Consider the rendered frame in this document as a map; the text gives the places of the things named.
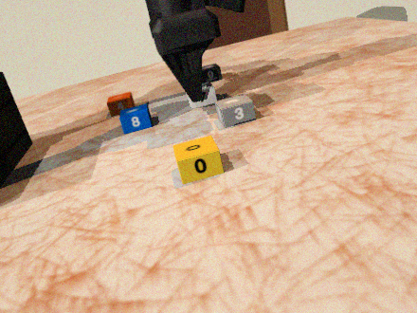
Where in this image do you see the blue block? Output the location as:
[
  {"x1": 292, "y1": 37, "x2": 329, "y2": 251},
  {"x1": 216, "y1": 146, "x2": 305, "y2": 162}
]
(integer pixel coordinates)
[{"x1": 120, "y1": 103, "x2": 153, "y2": 134}]

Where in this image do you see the yellow block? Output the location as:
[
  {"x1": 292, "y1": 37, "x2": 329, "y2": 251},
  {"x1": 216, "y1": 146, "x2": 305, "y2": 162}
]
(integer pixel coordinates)
[{"x1": 173, "y1": 136, "x2": 224, "y2": 184}]

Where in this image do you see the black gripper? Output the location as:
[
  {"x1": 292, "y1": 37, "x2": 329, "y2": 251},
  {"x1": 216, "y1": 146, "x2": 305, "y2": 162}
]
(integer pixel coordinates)
[{"x1": 145, "y1": 0, "x2": 221, "y2": 102}]

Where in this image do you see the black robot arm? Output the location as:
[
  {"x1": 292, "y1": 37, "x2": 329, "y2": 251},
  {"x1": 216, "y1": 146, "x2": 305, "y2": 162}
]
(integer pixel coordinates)
[{"x1": 191, "y1": 0, "x2": 245, "y2": 12}]

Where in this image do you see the orange block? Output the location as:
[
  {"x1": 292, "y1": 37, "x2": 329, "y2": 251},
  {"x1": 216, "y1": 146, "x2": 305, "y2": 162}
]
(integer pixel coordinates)
[{"x1": 107, "y1": 91, "x2": 135, "y2": 117}]

